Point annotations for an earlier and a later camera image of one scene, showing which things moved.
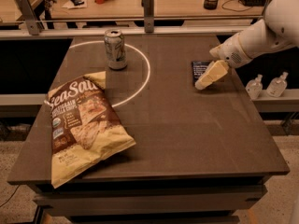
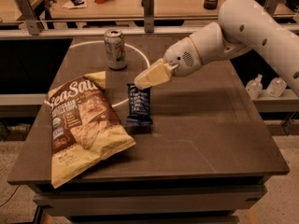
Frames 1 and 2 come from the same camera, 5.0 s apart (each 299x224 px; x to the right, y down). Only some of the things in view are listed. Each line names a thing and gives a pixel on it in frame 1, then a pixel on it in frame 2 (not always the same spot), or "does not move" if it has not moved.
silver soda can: [115, 49] does not move
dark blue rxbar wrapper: [198, 67] → [138, 105]
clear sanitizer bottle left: [254, 87] does not move
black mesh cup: [210, 2] does not move
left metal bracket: [32, 21] does not move
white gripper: [229, 52] → [180, 58]
